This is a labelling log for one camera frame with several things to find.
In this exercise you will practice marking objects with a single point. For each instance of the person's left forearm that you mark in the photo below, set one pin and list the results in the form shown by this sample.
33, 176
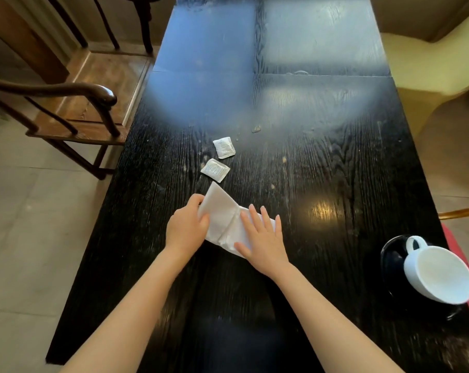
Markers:
122, 322

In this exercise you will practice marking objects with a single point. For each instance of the person's right little finger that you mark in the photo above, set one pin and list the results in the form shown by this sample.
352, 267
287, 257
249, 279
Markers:
278, 227

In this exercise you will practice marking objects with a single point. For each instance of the person's left thumb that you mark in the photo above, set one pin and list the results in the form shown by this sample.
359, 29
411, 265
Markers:
204, 225

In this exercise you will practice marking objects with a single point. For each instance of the white ceramic cup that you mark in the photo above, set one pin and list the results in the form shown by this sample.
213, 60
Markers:
438, 273

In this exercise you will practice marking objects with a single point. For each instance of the person's right hand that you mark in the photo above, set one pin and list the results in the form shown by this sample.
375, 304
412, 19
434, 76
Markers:
265, 246

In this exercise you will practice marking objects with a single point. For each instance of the small white sachet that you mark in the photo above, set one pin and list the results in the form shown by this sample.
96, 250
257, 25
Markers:
215, 170
224, 147

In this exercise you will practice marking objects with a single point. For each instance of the person's right thumb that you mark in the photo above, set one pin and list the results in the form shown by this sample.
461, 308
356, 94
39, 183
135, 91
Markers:
243, 249

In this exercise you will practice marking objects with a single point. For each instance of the wooden armchair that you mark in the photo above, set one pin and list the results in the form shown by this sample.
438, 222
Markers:
83, 97

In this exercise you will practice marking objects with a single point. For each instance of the person's right forearm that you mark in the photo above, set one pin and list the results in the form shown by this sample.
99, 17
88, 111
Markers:
331, 326

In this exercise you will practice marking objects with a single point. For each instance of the dark wooden chair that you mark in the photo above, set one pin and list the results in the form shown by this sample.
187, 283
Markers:
122, 19

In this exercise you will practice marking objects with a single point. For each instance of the person's left hand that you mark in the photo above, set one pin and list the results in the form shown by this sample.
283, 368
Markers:
184, 231

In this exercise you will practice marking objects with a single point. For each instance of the white napkin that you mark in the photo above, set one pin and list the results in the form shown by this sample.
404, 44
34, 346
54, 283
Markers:
223, 219

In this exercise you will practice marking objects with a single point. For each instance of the black saucer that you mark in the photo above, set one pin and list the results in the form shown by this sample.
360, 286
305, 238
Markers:
393, 264

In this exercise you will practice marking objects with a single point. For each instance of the red cushioned chair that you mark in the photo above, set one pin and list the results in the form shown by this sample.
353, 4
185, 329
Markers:
465, 260

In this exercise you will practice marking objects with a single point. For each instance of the cream upholstered chair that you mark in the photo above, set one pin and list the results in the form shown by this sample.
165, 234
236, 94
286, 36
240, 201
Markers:
428, 69

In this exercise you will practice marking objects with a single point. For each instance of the person's right middle finger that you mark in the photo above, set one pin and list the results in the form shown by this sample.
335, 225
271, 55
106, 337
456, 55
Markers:
256, 219

